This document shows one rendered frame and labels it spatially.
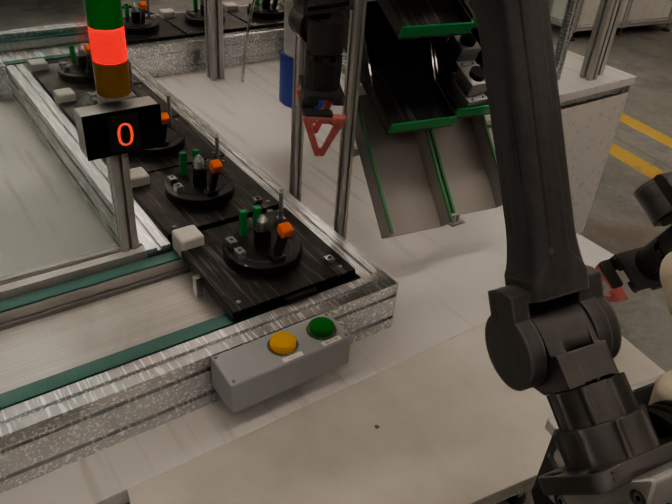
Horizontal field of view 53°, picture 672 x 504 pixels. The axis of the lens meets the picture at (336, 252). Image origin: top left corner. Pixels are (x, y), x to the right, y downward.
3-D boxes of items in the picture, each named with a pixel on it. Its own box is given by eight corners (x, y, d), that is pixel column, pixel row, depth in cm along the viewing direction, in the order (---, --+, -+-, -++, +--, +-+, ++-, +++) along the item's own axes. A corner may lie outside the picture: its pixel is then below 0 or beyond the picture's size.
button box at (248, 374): (349, 363, 108) (352, 334, 104) (232, 415, 97) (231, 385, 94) (325, 338, 112) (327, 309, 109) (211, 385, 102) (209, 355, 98)
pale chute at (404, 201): (442, 227, 127) (453, 221, 123) (381, 239, 122) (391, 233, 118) (404, 89, 131) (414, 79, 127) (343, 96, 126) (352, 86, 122)
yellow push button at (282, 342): (300, 352, 101) (301, 342, 100) (278, 362, 99) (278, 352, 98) (287, 337, 104) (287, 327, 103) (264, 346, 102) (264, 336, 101)
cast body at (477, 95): (481, 110, 122) (498, 82, 117) (462, 114, 121) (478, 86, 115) (458, 77, 126) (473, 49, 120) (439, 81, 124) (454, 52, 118)
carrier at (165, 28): (186, 40, 220) (184, 1, 213) (114, 49, 208) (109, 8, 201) (157, 20, 236) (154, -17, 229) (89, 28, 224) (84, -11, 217)
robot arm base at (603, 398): (602, 494, 53) (704, 447, 58) (563, 396, 55) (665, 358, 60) (539, 495, 61) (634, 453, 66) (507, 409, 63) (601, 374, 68)
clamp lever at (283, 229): (285, 257, 114) (294, 229, 108) (274, 260, 113) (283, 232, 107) (275, 241, 116) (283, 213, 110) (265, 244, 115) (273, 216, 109)
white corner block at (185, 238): (205, 253, 121) (204, 235, 119) (182, 260, 119) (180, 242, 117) (194, 241, 124) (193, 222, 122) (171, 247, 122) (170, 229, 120)
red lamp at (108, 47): (133, 62, 98) (129, 28, 95) (98, 67, 95) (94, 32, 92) (120, 52, 101) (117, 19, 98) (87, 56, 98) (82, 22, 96)
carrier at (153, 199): (281, 212, 135) (282, 156, 128) (168, 244, 123) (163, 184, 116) (226, 163, 151) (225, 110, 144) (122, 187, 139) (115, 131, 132)
